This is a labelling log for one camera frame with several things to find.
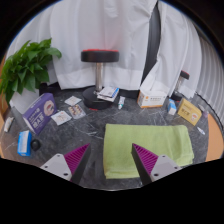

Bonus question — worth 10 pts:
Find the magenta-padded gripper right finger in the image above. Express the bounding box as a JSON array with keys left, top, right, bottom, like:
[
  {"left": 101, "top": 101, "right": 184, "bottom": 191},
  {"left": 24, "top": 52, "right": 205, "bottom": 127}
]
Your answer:
[{"left": 130, "top": 142, "right": 184, "bottom": 186}]

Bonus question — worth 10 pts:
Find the small purple packet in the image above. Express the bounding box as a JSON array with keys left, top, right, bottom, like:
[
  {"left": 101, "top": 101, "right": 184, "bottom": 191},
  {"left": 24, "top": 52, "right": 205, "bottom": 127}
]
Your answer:
[{"left": 198, "top": 103, "right": 210, "bottom": 118}]

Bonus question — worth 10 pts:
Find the small black round object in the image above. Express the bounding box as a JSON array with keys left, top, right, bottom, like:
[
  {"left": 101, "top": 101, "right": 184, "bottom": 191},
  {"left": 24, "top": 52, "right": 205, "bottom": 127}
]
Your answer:
[{"left": 30, "top": 138, "right": 42, "bottom": 151}]

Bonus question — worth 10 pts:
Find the white ointment tube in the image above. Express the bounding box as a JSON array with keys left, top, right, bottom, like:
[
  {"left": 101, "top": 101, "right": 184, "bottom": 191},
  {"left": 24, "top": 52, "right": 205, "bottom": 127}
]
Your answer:
[{"left": 117, "top": 95, "right": 126, "bottom": 110}]

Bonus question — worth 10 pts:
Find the small blue box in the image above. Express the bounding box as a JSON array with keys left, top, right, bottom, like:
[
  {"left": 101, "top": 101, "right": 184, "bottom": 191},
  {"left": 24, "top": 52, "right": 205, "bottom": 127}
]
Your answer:
[{"left": 17, "top": 130, "right": 33, "bottom": 157}]

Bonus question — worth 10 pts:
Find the green towel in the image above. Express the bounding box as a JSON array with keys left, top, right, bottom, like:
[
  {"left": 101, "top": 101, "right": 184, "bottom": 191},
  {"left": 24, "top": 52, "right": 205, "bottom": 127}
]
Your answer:
[{"left": 102, "top": 123, "right": 195, "bottom": 180}]

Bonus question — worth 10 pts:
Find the white paper card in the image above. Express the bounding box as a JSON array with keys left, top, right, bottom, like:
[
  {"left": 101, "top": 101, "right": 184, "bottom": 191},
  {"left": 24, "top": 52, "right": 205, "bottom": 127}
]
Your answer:
[{"left": 64, "top": 95, "right": 82, "bottom": 107}]

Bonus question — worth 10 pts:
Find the white and orange box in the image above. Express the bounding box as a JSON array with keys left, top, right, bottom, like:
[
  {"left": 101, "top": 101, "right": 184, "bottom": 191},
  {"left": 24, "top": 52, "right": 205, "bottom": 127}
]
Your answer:
[{"left": 136, "top": 89, "right": 168, "bottom": 109}]

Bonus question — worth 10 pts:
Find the purple cardboard box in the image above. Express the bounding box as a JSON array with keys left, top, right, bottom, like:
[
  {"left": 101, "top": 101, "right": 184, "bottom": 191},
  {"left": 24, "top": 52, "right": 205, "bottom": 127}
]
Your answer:
[{"left": 22, "top": 92, "right": 58, "bottom": 135}]

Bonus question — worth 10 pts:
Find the yellow cardboard box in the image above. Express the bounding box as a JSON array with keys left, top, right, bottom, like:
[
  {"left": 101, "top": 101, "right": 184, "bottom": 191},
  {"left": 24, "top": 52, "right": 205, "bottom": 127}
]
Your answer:
[{"left": 176, "top": 98, "right": 203, "bottom": 126}]

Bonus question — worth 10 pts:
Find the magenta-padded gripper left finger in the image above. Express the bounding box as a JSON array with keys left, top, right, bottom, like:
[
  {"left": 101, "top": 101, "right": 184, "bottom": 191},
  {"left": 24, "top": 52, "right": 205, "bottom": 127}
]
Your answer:
[{"left": 39, "top": 143, "right": 92, "bottom": 185}]

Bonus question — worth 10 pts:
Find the white curtain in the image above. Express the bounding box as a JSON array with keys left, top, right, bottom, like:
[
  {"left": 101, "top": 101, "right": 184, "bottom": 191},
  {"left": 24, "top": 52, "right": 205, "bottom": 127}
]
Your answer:
[
  {"left": 139, "top": 1, "right": 224, "bottom": 124},
  {"left": 6, "top": 0, "right": 158, "bottom": 91}
]

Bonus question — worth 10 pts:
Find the white packet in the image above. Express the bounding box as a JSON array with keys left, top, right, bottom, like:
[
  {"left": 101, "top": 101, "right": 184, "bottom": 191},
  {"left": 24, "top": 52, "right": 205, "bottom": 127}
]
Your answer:
[{"left": 3, "top": 116, "right": 15, "bottom": 133}]

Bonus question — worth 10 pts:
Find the white medicine card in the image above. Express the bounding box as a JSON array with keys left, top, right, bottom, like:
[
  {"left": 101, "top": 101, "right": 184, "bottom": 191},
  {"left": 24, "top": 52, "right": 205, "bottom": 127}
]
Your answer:
[{"left": 50, "top": 110, "right": 72, "bottom": 126}]

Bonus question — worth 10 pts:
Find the green potted plant, white pot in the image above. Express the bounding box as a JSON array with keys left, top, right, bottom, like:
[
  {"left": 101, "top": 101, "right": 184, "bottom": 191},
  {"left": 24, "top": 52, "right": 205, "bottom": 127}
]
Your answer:
[{"left": 0, "top": 38, "right": 63, "bottom": 114}]

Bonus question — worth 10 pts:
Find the small blue white carton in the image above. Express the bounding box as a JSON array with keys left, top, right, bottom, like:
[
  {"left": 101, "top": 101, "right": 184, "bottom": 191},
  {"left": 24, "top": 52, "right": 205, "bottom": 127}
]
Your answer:
[{"left": 167, "top": 98, "right": 178, "bottom": 116}]

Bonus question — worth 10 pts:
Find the pill blister pack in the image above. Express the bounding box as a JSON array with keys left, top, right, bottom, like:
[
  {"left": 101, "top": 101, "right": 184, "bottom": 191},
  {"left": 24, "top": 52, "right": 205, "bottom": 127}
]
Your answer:
[{"left": 67, "top": 104, "right": 87, "bottom": 120}]

